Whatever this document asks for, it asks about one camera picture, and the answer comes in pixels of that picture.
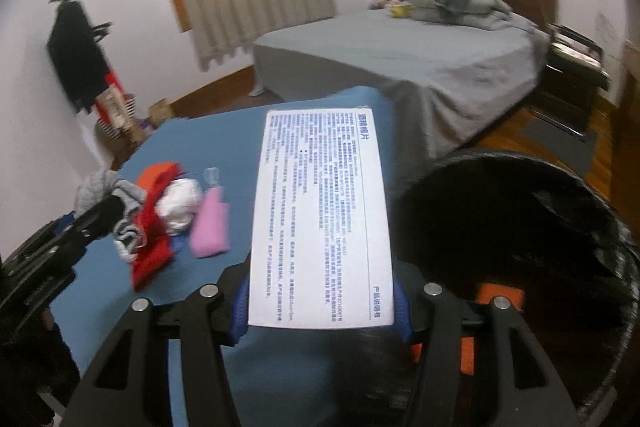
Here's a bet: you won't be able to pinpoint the blue fleece table cover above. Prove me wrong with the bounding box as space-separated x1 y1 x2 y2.
53 87 394 426

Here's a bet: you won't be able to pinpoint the white instruction leaflet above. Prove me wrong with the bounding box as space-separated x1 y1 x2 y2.
248 107 394 329

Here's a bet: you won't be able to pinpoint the black lined trash bin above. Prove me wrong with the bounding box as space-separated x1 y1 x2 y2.
390 150 639 426

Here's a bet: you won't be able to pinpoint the bed with grey sheet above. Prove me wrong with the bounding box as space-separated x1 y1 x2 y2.
253 11 548 178

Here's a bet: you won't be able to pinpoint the brown paper bag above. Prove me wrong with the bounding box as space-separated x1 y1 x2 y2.
148 98 176 129

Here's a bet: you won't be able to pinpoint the grey sock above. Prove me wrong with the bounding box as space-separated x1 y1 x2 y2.
74 170 146 263

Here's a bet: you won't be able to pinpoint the red hanging garment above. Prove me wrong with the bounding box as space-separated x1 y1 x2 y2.
94 69 126 122

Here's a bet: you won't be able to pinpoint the striped basket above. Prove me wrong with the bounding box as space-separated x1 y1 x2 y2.
96 93 136 139

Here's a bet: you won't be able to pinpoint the grey floor mat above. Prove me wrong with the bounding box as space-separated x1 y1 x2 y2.
522 118 599 178

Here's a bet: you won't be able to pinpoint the yellow plush toy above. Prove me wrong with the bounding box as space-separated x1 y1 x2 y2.
390 4 413 18

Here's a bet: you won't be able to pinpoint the red knit cloth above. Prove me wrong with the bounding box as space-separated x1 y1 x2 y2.
130 161 182 293

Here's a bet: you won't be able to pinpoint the folded grey blankets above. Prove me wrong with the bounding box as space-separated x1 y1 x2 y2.
404 0 513 30

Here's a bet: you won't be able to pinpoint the pink mesh bag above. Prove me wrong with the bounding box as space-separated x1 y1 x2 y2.
189 167 229 259

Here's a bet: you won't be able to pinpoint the black jacket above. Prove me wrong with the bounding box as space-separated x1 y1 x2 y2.
47 1 110 113

